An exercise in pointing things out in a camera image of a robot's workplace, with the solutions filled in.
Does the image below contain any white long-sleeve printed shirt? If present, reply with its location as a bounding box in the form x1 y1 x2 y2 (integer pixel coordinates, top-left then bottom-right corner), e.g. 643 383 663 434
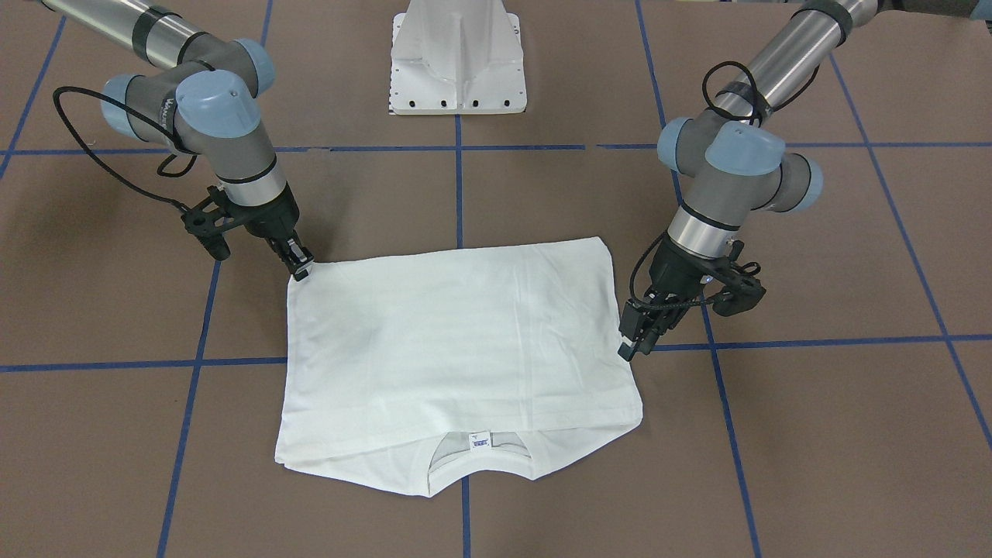
275 237 642 498

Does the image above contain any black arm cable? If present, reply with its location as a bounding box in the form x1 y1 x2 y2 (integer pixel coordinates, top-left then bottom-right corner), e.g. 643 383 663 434
701 60 822 125
53 85 202 214

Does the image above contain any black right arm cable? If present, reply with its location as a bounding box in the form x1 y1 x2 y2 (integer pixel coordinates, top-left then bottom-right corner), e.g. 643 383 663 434
53 85 202 214

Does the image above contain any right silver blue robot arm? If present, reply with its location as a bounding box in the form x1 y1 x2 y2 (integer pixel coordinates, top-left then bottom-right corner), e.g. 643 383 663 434
45 1 313 281

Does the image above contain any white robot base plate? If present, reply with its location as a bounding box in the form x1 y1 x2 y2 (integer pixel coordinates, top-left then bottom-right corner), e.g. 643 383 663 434
387 1 528 115

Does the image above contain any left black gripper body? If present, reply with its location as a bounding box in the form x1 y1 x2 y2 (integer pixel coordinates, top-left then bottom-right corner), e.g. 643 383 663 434
640 232 766 319

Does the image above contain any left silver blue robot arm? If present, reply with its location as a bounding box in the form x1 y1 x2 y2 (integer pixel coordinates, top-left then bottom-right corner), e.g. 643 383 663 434
618 1 880 360

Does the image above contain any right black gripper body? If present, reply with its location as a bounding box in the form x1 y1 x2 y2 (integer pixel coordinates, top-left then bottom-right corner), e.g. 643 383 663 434
183 186 300 260

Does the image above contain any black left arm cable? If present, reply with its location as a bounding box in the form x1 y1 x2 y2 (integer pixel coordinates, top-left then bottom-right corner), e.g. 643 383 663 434
701 60 822 125

